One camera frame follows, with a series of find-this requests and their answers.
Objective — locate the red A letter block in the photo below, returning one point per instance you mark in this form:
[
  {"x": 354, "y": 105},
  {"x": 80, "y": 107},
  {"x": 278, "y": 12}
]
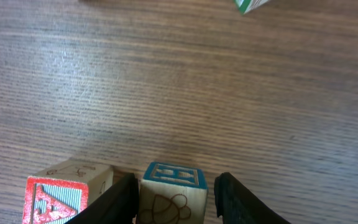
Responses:
[{"x": 60, "y": 192}]

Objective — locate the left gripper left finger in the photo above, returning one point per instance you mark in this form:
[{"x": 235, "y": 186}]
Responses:
[{"x": 118, "y": 205}]

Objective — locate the teal-sided picture block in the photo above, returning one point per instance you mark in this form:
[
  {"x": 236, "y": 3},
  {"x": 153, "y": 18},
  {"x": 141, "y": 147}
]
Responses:
[{"x": 172, "y": 194}]

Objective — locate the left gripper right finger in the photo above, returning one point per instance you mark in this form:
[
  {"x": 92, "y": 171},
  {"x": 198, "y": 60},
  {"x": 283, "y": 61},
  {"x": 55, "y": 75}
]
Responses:
[{"x": 236, "y": 204}]

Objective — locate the green-sided picture block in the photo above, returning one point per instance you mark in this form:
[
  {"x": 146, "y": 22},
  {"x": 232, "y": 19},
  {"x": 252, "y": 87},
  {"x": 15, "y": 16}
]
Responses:
[{"x": 244, "y": 6}]

